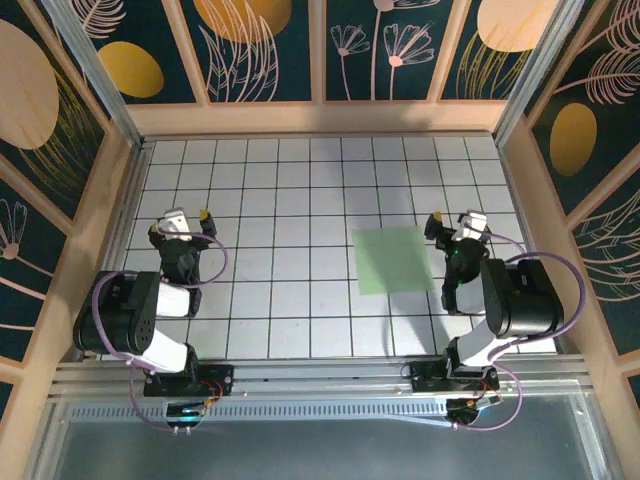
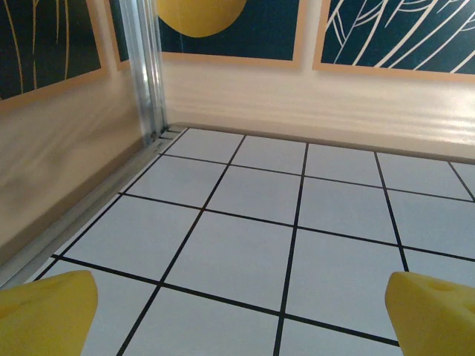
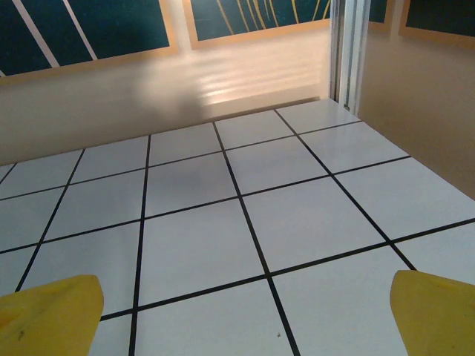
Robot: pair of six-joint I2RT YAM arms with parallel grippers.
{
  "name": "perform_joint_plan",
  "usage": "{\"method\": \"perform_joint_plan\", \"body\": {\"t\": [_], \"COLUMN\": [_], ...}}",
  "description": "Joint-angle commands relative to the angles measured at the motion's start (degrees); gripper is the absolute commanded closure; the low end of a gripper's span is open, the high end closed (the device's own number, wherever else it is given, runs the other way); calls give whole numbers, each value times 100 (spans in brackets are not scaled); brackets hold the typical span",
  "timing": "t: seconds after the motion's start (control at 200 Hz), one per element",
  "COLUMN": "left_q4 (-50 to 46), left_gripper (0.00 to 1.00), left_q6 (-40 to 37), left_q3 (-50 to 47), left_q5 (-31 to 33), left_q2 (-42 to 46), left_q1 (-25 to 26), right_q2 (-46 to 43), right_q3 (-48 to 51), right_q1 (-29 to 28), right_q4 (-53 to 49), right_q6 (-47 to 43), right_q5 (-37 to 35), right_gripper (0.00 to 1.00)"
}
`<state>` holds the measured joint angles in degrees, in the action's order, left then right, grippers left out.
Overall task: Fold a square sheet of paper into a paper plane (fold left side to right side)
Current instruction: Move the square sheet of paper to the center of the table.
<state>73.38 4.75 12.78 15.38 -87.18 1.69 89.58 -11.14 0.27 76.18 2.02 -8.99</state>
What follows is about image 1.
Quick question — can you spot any light green paper sheet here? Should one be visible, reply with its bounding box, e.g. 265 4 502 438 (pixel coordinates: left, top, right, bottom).
351 226 435 297

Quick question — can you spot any white black-grid table mat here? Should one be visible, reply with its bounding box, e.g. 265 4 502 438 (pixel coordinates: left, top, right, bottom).
98 135 560 362

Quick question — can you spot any grey translucent front panel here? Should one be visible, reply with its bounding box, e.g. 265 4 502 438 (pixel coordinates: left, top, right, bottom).
29 394 611 480

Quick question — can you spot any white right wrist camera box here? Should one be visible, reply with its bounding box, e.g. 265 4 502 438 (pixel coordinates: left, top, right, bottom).
458 209 490 242

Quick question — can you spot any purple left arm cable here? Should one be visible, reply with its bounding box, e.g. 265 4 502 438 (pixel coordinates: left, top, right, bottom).
92 232 231 434

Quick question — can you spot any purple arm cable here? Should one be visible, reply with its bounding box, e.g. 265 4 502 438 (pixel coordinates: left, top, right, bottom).
92 232 231 434
452 230 587 432

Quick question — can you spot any aluminium left side rail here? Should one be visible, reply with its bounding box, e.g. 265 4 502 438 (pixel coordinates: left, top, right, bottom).
74 142 151 362

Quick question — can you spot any aluminium rail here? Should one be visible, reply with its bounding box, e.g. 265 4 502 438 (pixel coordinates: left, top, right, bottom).
497 139 571 354
49 353 596 401
74 142 151 362

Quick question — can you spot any aluminium right side rail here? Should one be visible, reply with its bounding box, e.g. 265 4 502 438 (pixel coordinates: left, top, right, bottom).
497 139 571 354

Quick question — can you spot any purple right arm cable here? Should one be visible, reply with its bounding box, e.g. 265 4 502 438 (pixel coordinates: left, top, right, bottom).
452 230 587 432

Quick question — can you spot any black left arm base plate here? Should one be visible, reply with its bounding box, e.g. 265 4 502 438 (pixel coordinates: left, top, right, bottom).
143 363 235 399

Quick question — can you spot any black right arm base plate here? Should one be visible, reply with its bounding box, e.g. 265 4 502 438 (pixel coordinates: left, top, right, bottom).
408 360 501 394

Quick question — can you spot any aluminium right corner post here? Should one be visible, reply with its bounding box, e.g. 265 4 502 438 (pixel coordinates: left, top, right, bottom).
492 0 591 146

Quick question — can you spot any aluminium corner post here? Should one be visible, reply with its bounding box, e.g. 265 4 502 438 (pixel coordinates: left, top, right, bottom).
39 0 147 149
492 0 591 146

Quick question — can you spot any aluminium left corner post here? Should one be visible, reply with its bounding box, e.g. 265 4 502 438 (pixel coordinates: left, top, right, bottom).
39 0 147 149

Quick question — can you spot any aluminium front rail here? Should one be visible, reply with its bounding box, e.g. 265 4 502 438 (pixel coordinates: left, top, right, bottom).
49 353 596 401

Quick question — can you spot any slotted grey cable duct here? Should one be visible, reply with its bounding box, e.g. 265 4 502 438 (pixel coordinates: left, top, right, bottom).
69 398 451 422

